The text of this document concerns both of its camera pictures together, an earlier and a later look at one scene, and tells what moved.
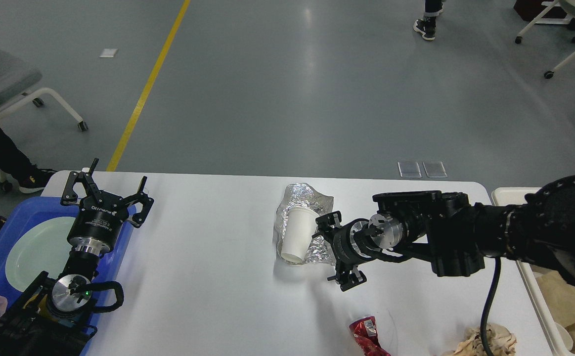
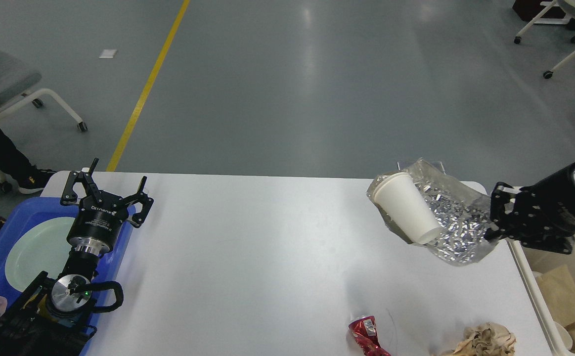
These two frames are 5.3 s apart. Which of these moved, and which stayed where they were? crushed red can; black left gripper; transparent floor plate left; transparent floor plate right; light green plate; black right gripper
Moved: black right gripper
Stayed: crushed red can; light green plate; black left gripper; transparent floor plate right; transparent floor plate left
